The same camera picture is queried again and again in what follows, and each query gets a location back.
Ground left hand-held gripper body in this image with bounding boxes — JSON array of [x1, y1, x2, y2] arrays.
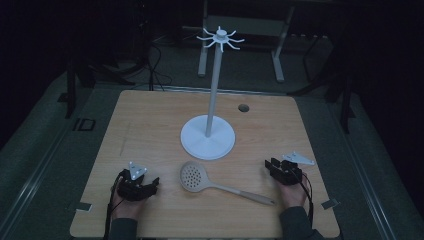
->
[[116, 161, 154, 202]]

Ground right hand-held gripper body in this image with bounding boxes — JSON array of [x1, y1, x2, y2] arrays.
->
[[270, 151, 316, 187]]

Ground person's left hand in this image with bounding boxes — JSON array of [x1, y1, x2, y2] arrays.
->
[[110, 191, 148, 221]]

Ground person's right hand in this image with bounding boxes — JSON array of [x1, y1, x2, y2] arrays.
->
[[279, 175, 310, 211]]

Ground beige slotted skimmer spoon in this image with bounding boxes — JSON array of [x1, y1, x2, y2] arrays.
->
[[179, 160, 277, 206]]

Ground grey tape strip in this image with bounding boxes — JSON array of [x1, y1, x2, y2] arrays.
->
[[320, 198, 340, 211]]

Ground white utensil rack stand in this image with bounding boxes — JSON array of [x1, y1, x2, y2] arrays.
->
[[180, 25, 246, 161]]

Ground black metal stand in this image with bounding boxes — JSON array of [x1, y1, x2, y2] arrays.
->
[[324, 66, 356, 135], [57, 59, 88, 120]]

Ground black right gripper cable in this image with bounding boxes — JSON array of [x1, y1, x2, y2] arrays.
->
[[294, 168, 316, 229]]

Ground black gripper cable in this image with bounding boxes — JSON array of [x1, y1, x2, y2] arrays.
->
[[294, 168, 316, 229], [102, 174, 122, 240]]

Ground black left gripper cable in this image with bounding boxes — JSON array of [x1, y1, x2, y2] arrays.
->
[[102, 174, 122, 240]]

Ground white metal desk frame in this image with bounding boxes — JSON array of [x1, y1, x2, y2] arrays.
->
[[197, 0, 296, 84]]

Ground black floor cables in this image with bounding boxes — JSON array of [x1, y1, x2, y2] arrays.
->
[[133, 19, 174, 92]]

